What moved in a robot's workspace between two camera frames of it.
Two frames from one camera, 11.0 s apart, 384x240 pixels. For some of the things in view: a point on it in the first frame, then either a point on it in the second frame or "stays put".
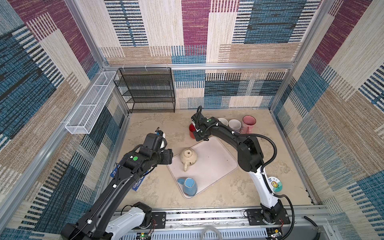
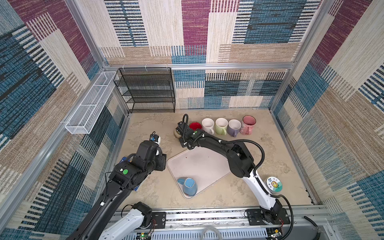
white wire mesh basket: x=83 y=119 stays put
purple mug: x=235 y=125 stays put
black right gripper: x=197 y=138 -> x=183 y=144
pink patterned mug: x=248 y=121 stays put
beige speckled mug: x=188 y=157 -> x=176 y=134
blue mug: x=189 y=186 stays put
